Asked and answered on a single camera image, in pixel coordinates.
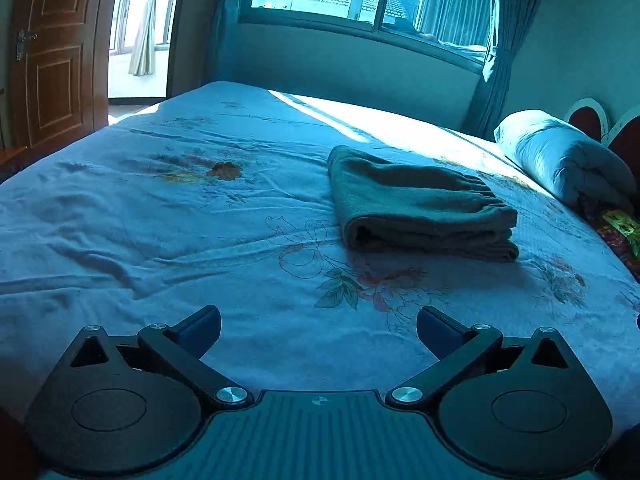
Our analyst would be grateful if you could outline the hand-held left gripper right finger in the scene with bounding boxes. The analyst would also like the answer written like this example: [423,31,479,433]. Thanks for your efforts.
[387,306,571,408]

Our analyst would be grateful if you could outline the dark green towel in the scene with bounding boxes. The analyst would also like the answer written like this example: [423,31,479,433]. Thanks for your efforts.
[327,145,520,263]

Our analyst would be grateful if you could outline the red and white headboard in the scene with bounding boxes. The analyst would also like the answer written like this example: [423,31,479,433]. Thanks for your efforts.
[565,97,640,171]

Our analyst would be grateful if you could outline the bed with floral blue sheet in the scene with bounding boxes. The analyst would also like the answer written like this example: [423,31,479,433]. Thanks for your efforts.
[0,80,640,431]

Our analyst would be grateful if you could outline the brown wooden door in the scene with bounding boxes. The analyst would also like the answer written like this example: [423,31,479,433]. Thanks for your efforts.
[7,0,123,150]

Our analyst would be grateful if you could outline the hallway window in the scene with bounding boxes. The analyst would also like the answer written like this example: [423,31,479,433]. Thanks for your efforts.
[109,0,182,58]

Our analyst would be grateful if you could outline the metal door handle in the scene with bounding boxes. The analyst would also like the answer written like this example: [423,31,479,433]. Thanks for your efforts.
[15,30,39,62]

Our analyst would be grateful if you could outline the white hallway curtain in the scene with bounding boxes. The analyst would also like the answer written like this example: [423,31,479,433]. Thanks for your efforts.
[128,0,173,77]

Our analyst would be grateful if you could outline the rolled light blue quilt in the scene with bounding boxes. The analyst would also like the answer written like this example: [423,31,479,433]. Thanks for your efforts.
[494,109,637,213]

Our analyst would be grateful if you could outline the brown wooden furniture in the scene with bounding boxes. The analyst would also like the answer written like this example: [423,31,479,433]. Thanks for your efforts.
[0,145,29,183]

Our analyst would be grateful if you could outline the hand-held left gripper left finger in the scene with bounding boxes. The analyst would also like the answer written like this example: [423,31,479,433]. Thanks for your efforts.
[70,305,253,407]

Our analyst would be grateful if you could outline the colourful patterned pillow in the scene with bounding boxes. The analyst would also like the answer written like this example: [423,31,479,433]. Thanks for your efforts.
[582,199,640,281]

